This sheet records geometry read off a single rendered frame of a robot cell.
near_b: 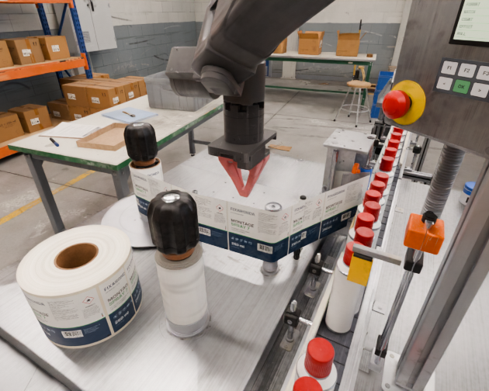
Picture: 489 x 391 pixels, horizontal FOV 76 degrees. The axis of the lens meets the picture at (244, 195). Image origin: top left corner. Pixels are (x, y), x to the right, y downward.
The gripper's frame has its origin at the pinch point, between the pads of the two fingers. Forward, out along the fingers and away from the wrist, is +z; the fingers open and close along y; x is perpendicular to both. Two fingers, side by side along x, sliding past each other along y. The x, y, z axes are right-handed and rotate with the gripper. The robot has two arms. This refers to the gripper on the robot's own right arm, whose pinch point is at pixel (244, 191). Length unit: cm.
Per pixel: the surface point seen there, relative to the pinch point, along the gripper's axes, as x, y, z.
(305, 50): -160, -525, 35
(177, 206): -7.6, 7.6, 0.8
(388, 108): 17.8, -8.5, -13.5
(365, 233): 18.8, -12.2, 10.1
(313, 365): 17.6, 15.6, 11.2
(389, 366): 29.0, -6.1, 35.2
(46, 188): -163, -50, 68
